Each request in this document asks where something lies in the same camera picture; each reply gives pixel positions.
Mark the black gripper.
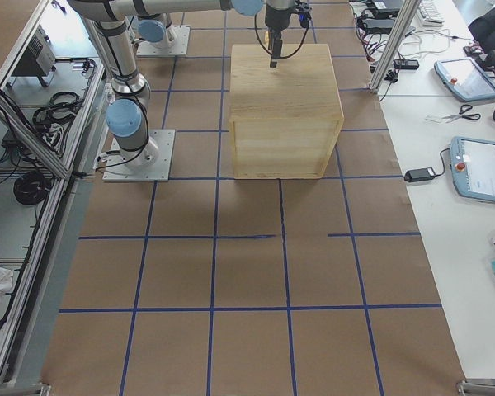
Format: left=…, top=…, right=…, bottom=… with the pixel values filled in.
left=265, top=0, right=293, bottom=68

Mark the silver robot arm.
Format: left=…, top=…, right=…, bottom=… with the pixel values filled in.
left=130, top=13, right=177, bottom=49
left=69, top=0, right=299, bottom=97

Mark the wooden drawer cabinet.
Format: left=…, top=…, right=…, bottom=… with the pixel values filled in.
left=229, top=44, right=344, bottom=179

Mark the left teach pendant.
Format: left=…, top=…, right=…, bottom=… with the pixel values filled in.
left=434, top=58, right=495, bottom=102

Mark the teach pendant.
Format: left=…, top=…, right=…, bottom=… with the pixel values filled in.
left=434, top=58, right=495, bottom=102
left=450, top=136, right=495, bottom=203

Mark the black power brick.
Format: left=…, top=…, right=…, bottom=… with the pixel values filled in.
left=403, top=167, right=436, bottom=183

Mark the right teach pendant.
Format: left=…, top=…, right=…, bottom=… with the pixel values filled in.
left=450, top=136, right=495, bottom=203

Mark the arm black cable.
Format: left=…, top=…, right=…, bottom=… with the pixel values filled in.
left=253, top=14, right=313, bottom=59

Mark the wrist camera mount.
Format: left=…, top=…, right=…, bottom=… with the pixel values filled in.
left=292, top=0, right=311, bottom=29

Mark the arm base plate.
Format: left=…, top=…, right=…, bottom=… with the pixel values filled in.
left=102, top=130, right=176, bottom=182
left=137, top=21, right=191, bottom=58

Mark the aluminium frame post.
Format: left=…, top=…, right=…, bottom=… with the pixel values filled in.
left=370, top=0, right=421, bottom=93

